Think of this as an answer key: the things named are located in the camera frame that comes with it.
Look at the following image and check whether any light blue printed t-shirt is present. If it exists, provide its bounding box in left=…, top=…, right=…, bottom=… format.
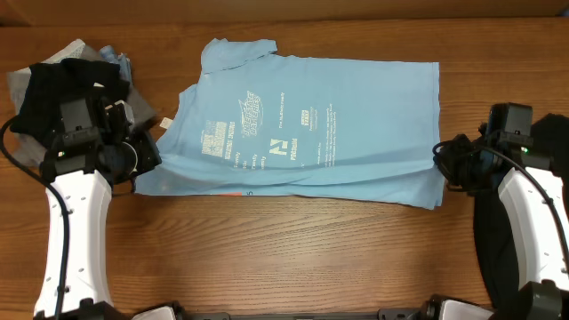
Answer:
left=136, top=39, right=445, bottom=209

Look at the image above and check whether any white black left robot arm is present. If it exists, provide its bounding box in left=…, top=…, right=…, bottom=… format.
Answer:
left=34, top=127, right=161, bottom=319

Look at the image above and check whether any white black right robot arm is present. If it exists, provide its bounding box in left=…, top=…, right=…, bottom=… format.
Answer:
left=422, top=132, right=568, bottom=319

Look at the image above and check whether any black garment pile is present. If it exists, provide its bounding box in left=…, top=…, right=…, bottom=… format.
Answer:
left=473, top=114, right=568, bottom=308

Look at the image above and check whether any blue folded garment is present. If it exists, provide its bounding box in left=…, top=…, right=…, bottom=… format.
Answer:
left=100, top=45, right=132, bottom=83

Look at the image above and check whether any black folded polo shirt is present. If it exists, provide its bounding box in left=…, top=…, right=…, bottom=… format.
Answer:
left=10, top=58, right=130, bottom=148

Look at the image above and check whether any white mesh folded garment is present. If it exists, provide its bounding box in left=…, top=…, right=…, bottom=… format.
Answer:
left=44, top=39, right=86, bottom=63

